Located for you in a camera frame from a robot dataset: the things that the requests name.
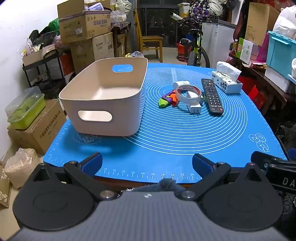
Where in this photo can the crumpled clear plastic bag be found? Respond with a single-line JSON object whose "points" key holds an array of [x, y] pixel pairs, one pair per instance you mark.
{"points": [[137, 54]]}

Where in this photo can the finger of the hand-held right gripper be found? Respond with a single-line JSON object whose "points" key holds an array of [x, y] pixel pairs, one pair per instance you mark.
{"points": [[263, 160], [283, 178]]}

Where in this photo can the white chest freezer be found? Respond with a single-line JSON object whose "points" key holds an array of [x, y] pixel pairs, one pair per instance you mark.
{"points": [[219, 41]]}

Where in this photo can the green and white carton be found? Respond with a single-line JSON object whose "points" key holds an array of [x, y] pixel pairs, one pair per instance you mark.
{"points": [[244, 51]]}

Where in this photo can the grey fuzzy clothing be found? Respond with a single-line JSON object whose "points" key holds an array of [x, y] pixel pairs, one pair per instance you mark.
{"points": [[161, 184]]}

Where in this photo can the brown paper bag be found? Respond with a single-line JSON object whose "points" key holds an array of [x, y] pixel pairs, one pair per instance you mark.
{"points": [[4, 192]]}

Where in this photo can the open cardboard box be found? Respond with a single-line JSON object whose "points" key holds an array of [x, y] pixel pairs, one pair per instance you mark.
{"points": [[81, 25]]}

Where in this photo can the light blue storage crate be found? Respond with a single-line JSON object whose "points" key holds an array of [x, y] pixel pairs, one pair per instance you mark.
{"points": [[279, 53]]}

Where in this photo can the black remote control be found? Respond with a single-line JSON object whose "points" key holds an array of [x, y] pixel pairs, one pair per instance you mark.
{"points": [[211, 97]]}

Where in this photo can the red bags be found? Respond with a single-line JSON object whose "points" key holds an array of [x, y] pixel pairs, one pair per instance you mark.
{"points": [[251, 89]]}

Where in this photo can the red and white appliance box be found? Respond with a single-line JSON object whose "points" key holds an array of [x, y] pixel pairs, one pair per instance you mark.
{"points": [[67, 64]]}

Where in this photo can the green plastic bag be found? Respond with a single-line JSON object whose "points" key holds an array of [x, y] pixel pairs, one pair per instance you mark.
{"points": [[54, 26]]}

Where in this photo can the green lunch box clear lid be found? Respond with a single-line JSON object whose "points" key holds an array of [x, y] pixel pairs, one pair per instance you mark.
{"points": [[25, 111]]}

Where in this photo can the brown cardboard box white label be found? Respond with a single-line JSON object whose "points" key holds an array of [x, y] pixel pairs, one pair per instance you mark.
{"points": [[92, 51]]}

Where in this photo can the clear bag of grains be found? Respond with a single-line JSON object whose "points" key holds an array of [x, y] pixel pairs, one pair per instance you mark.
{"points": [[20, 166]]}

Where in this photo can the white charger plug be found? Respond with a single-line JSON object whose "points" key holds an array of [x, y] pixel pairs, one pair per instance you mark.
{"points": [[195, 107]]}

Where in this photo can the white tape roll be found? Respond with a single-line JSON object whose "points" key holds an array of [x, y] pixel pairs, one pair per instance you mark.
{"points": [[179, 95]]}

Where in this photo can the black metal cart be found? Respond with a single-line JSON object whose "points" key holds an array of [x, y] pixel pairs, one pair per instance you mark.
{"points": [[53, 69]]}

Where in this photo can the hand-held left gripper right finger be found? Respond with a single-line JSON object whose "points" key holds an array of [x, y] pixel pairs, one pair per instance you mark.
{"points": [[203, 163]]}

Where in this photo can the green purple orange toy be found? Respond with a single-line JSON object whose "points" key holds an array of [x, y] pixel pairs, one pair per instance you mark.
{"points": [[166, 98]]}

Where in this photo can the flat cardboard box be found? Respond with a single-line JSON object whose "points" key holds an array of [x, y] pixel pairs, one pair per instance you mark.
{"points": [[259, 23]]}

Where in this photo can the green and black bicycle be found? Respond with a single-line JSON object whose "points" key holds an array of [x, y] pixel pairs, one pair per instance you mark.
{"points": [[196, 55]]}

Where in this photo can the dark wooden side table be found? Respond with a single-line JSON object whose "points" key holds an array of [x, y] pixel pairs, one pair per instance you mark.
{"points": [[270, 90]]}

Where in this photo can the beige plastic storage bin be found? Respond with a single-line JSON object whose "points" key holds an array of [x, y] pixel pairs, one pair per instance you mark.
{"points": [[104, 115]]}

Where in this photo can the cardboard box black print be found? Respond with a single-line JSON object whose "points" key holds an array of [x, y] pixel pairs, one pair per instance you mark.
{"points": [[41, 134]]}

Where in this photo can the blue silicone baking mat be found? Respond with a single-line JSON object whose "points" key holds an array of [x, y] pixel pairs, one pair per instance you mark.
{"points": [[173, 139]]}

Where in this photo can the white tissue pack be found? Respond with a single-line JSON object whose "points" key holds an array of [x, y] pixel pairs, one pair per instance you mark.
{"points": [[227, 84]]}

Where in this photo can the white plastic bag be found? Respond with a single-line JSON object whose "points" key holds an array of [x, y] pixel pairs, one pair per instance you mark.
{"points": [[286, 23]]}

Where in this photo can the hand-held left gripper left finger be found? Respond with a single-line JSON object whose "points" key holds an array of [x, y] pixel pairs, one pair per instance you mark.
{"points": [[92, 162]]}

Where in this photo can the small white cylinder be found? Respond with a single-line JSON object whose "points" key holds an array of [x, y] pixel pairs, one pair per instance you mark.
{"points": [[179, 84]]}

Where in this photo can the wooden chair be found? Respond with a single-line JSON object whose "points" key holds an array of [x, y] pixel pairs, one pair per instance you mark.
{"points": [[150, 39]]}

